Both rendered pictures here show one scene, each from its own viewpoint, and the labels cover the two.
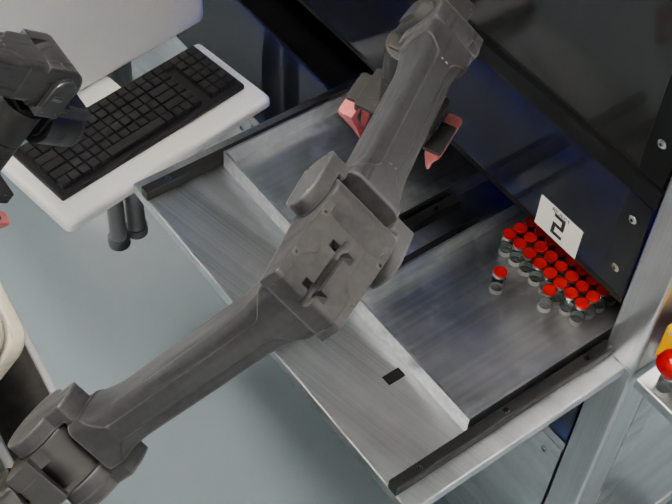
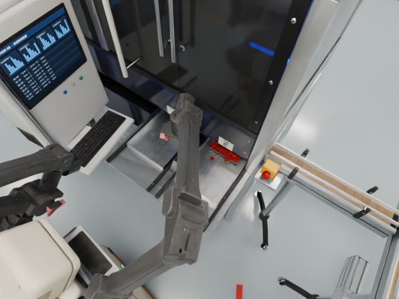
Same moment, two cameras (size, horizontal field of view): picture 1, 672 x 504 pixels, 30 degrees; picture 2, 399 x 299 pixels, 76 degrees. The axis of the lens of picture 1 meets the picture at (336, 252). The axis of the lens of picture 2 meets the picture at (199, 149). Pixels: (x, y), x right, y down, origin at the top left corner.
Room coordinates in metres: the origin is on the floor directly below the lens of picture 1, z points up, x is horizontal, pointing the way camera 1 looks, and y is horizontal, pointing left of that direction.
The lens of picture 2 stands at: (0.53, 0.03, 2.11)
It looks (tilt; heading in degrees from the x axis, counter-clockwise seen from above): 58 degrees down; 343
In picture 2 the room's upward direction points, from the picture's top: 4 degrees clockwise
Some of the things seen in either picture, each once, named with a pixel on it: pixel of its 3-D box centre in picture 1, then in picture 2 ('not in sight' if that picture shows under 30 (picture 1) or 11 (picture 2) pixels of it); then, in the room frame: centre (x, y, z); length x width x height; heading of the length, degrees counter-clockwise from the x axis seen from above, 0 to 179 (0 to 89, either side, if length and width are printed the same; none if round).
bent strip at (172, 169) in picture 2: not in sight; (167, 174); (1.13, 0.00, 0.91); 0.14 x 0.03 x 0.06; 130
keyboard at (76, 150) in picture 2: (131, 116); (97, 136); (1.52, 0.37, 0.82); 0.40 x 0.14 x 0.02; 139
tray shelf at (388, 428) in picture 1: (387, 264); (180, 162); (1.20, -0.08, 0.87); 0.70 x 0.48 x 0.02; 41
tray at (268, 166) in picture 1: (357, 165); (164, 136); (1.38, -0.02, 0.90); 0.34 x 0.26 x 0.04; 131
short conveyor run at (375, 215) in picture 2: not in sight; (328, 184); (0.88, -0.79, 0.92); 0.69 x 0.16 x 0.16; 41
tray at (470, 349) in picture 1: (497, 306); (214, 167); (1.12, -0.24, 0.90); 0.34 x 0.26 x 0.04; 131
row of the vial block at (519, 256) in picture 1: (542, 276); (222, 155); (1.17, -0.31, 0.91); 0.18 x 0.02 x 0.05; 41
